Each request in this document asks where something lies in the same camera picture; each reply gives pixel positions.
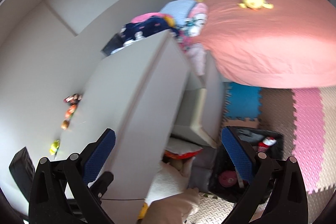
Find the yellow green toy figure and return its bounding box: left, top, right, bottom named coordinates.
left=49, top=139, right=60, bottom=156

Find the pink plush face pouch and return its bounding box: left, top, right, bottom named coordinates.
left=218, top=170, right=238, bottom=187

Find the orange toy figure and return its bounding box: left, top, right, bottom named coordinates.
left=65, top=104, right=77, bottom=119

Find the black red toy figure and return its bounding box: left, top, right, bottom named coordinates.
left=64, top=94, right=82, bottom=105

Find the red plaid doll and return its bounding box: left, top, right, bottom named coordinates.
left=257, top=137, right=277, bottom=153

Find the black trash bin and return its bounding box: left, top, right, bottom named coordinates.
left=209, top=126, right=284, bottom=203

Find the pink foam mat tile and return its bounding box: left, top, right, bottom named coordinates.
left=293, top=89, right=325, bottom=194

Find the white red cushion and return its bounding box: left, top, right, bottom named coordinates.
left=164, top=138, right=203, bottom=160

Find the blue foam mat tile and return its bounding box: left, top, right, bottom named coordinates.
left=226, top=83, right=261, bottom=121

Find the grey desk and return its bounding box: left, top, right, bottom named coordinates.
left=53, top=29, right=227, bottom=224

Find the black box on shelf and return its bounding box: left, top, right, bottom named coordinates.
left=101, top=34, right=124, bottom=56

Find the pink bed sheet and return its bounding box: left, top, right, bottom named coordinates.
left=193, top=0, right=335, bottom=89

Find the navy patterned blanket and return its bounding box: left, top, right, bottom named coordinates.
left=118, top=16, right=179, bottom=48

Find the light blue folded blanket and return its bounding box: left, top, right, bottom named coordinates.
left=160, top=0, right=197, bottom=26

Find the white pink kitty blanket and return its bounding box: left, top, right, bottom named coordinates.
left=183, top=3, right=209, bottom=37

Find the yellow plush duck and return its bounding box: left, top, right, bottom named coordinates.
left=238, top=0, right=274, bottom=10

